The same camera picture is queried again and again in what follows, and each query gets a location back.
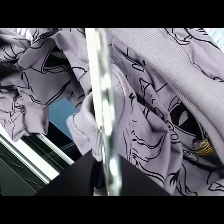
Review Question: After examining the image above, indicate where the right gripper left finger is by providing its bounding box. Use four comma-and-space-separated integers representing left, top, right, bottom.
35, 149, 105, 197

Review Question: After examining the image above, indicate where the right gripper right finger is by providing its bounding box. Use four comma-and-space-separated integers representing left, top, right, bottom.
117, 155, 172, 197

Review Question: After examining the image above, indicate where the lilac printed long-sleeved shirt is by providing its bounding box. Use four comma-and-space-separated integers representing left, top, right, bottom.
0, 27, 224, 197

